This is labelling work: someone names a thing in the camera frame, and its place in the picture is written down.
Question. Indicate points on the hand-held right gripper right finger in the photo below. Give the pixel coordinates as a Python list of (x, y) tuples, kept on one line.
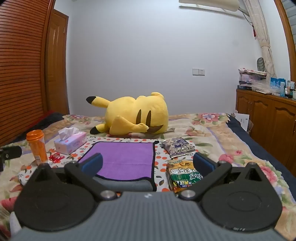
[(203, 163)]

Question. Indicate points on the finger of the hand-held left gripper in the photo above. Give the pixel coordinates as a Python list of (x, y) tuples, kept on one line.
[(11, 152)]

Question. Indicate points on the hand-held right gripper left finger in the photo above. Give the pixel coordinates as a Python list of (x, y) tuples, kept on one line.
[(93, 161)]

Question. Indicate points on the purple towel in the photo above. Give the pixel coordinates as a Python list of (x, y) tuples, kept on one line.
[(129, 157)]

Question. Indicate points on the green noodle packet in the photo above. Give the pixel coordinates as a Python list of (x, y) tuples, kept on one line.
[(181, 173)]

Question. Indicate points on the floral blanket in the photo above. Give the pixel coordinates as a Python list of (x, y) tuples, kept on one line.
[(208, 139)]

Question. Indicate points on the orange plastic bottle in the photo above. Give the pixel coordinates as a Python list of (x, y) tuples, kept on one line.
[(38, 148)]

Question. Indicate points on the pink tissue box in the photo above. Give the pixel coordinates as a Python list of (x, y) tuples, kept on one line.
[(71, 144)]

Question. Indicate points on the purple snack packet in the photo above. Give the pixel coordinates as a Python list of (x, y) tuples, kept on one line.
[(179, 147)]

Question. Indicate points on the red candy wrapper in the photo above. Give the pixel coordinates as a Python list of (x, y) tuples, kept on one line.
[(55, 157)]

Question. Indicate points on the orange dotted white cloth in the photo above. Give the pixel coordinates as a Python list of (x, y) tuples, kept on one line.
[(161, 162)]

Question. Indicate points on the dark quilt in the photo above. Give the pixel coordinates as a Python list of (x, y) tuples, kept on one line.
[(47, 118)]

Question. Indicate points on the dark blue bedsheet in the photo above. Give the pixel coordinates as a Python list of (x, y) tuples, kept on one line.
[(256, 149)]

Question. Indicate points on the yellow plush toy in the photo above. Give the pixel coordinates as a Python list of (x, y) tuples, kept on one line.
[(124, 113)]

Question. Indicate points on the white paper bag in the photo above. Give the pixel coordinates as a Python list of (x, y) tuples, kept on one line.
[(242, 120)]

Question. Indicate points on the wooden cabinet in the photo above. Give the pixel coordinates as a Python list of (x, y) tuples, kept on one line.
[(270, 120)]

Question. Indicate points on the louvered wooden wardrobe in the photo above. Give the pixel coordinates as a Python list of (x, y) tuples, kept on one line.
[(20, 69)]

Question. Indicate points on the dark flat box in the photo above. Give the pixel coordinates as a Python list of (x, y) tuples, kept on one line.
[(244, 87)]

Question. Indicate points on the wooden door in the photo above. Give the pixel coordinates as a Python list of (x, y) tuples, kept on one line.
[(56, 69)]

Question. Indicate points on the clear plastic bag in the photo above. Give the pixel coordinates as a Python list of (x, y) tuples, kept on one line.
[(262, 87)]

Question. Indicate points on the stack of folded cloths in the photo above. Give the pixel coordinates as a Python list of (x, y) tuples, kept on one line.
[(251, 76)]

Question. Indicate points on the blue carton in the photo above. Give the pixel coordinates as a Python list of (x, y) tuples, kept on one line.
[(277, 85)]

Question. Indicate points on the group of toiletry bottles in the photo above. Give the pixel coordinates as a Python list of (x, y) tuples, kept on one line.
[(291, 90)]

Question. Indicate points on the grey fan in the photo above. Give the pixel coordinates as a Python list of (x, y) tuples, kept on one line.
[(261, 63)]

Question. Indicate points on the red hanging ornament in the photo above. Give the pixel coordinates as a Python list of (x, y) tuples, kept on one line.
[(254, 31)]

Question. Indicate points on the patterned beige curtain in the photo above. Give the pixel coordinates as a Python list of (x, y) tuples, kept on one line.
[(260, 27)]

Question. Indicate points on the air conditioner pipe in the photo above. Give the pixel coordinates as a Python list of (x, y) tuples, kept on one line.
[(245, 11)]

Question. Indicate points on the white air conditioner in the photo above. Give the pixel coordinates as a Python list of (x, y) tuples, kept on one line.
[(208, 5)]

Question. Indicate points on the white wall socket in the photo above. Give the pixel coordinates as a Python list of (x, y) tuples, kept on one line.
[(198, 71)]

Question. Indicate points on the wooden window frame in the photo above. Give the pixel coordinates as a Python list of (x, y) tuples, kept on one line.
[(285, 30)]

